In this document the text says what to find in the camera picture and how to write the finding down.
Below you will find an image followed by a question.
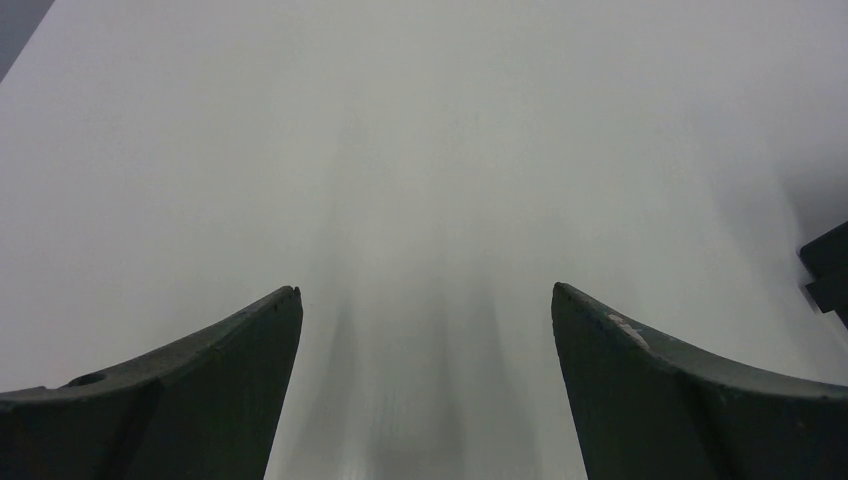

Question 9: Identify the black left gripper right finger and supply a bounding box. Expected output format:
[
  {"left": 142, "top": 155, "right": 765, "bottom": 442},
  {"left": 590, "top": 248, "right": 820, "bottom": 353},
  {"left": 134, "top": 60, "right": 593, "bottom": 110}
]
[{"left": 551, "top": 283, "right": 847, "bottom": 479}]

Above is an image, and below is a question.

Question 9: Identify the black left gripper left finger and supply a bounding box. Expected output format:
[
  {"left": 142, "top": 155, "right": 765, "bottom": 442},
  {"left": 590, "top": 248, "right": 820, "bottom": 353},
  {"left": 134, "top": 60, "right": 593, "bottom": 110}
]
[{"left": 1, "top": 286, "right": 303, "bottom": 479}]

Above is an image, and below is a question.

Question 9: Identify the black plastic bin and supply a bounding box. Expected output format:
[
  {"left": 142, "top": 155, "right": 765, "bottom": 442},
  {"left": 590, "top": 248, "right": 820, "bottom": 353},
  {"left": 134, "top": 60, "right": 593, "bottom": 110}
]
[{"left": 799, "top": 222, "right": 847, "bottom": 326}]

